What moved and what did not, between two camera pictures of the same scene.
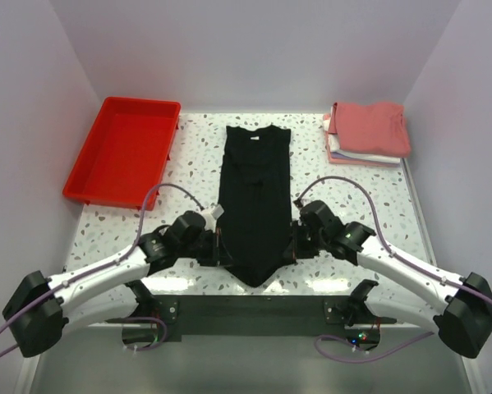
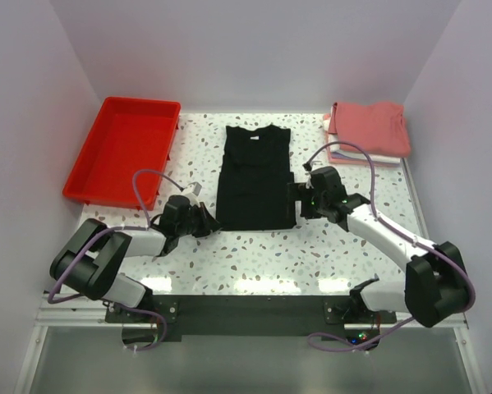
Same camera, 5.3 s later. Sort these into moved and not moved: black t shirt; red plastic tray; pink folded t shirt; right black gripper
Moved: right black gripper; black t shirt
Not moved: pink folded t shirt; red plastic tray
